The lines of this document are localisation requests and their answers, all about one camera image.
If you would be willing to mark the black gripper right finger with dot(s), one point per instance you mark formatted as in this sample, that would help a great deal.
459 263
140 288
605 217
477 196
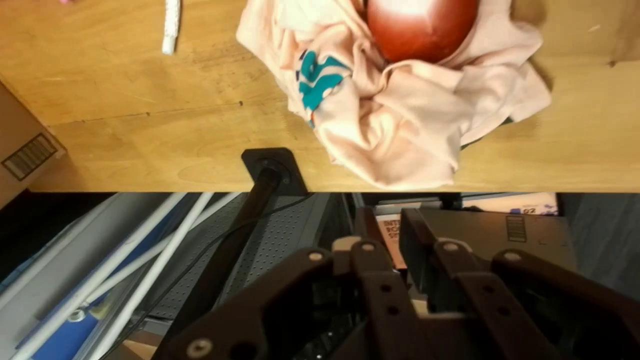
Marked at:
532 313

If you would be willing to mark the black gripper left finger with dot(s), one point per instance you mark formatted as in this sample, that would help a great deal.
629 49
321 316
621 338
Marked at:
266 313

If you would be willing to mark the peach t-shirt with teal print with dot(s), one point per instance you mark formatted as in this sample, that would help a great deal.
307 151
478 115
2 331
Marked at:
413 120

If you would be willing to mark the red toy apple with leaves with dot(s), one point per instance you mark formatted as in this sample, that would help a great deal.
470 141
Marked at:
420 30

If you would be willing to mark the white thin pole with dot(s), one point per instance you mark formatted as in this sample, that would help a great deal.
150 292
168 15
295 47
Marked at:
167 260

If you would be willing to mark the black upright pole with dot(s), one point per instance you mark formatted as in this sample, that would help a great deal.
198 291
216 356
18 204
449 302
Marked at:
266 173

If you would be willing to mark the slanted grey metal pole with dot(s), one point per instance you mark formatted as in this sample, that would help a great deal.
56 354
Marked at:
100 280

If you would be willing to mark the cardboard box with white labels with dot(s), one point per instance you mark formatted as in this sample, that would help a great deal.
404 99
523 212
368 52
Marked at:
26 151

